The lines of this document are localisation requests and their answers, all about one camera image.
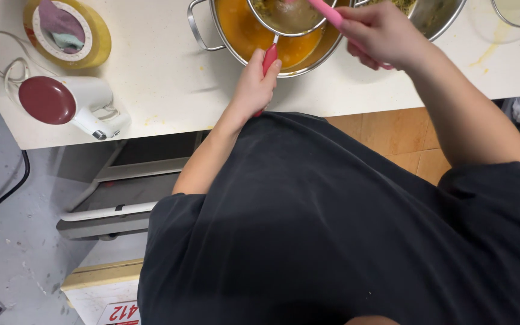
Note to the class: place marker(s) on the pink and teal cloth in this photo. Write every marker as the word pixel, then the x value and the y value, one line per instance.
pixel 61 25

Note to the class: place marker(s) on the white box with red print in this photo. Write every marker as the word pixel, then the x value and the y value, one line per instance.
pixel 102 293

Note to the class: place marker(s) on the steel bowl with pulp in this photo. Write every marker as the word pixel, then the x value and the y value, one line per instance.
pixel 431 16

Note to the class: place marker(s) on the person's right fingers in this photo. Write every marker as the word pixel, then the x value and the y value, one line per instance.
pixel 359 43

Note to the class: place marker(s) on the person's right hand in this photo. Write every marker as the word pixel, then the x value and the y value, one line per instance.
pixel 379 31

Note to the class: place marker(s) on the person's left hand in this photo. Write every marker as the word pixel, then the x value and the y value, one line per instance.
pixel 253 88

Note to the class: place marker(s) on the steel pot with orange liquid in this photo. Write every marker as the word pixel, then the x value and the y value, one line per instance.
pixel 260 36

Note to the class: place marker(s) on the yellow plastic container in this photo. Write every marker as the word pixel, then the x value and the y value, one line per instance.
pixel 93 40

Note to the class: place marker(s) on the person's dark grey shirt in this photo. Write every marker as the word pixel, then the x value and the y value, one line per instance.
pixel 345 225

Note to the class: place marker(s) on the pink silicone spatula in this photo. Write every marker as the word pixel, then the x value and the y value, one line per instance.
pixel 332 16

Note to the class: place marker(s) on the white appliance with maroon lid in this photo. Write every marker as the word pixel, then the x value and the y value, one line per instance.
pixel 72 101

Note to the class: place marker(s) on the white metal shelf frame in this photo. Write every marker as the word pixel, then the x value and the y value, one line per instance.
pixel 120 198

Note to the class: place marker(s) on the glass lid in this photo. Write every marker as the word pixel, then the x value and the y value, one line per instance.
pixel 519 13

